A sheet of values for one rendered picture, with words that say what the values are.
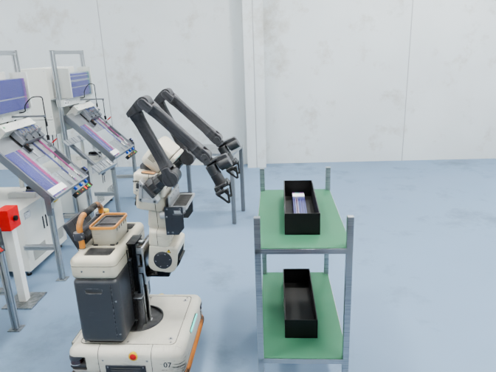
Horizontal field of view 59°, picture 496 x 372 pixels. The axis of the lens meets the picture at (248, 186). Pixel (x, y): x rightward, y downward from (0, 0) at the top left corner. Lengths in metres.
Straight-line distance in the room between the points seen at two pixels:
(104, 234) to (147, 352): 0.69
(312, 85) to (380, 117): 1.22
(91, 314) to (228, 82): 5.26
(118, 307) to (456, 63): 6.47
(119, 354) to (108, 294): 0.35
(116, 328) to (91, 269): 0.37
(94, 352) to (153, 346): 0.33
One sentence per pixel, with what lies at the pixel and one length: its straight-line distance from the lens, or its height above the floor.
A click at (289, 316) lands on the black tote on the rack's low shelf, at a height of 0.36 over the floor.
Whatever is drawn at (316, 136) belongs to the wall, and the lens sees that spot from 7.39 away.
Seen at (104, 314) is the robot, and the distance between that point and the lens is 2.61.
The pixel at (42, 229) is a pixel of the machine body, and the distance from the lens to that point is 4.44.
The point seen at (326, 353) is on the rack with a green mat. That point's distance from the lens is 2.41.
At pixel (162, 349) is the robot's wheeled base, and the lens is 2.62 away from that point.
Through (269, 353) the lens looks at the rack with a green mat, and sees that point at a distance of 2.40.
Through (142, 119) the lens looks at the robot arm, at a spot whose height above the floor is 1.53.
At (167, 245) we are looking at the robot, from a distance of 2.49.
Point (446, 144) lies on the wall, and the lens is 7.93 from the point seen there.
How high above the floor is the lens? 1.82
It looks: 17 degrees down
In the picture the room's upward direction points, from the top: 2 degrees counter-clockwise
